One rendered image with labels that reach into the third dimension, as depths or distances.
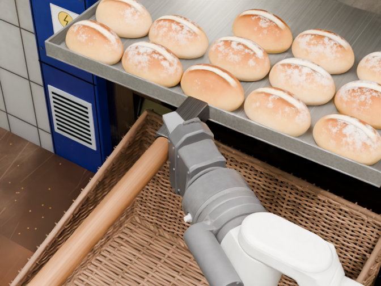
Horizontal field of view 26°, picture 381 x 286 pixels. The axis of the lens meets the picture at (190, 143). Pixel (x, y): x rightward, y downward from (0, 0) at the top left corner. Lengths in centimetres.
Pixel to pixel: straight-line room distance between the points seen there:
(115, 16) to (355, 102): 40
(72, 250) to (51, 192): 93
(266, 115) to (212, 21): 27
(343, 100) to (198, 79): 21
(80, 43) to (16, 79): 73
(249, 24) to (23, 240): 79
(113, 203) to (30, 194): 90
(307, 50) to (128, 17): 28
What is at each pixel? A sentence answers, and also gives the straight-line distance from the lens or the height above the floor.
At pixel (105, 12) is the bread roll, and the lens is 132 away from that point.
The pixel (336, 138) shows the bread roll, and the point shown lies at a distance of 111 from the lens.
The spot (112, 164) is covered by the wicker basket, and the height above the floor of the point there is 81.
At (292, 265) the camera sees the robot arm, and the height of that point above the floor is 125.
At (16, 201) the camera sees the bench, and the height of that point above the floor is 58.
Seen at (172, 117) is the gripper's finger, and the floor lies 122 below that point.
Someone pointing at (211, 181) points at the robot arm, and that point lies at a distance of 101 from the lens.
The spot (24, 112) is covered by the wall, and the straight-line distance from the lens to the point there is 205.
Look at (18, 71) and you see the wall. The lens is 196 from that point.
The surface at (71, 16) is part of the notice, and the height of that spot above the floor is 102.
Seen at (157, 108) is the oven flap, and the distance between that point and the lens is 175.
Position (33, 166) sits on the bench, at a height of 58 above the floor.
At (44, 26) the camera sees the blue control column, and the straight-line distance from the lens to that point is 175.
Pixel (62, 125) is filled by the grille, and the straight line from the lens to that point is 191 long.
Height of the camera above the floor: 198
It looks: 44 degrees down
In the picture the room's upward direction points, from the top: straight up
